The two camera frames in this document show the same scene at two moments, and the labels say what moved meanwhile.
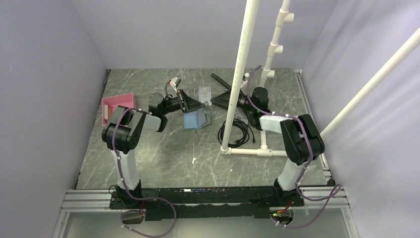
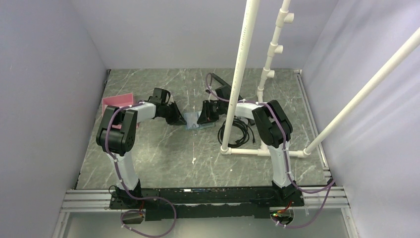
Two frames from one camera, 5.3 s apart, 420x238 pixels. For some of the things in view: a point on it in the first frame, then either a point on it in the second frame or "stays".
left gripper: [189, 104] to [178, 118]
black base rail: [205, 204] stays
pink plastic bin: [127, 100] stays
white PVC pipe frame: [285, 16] stays
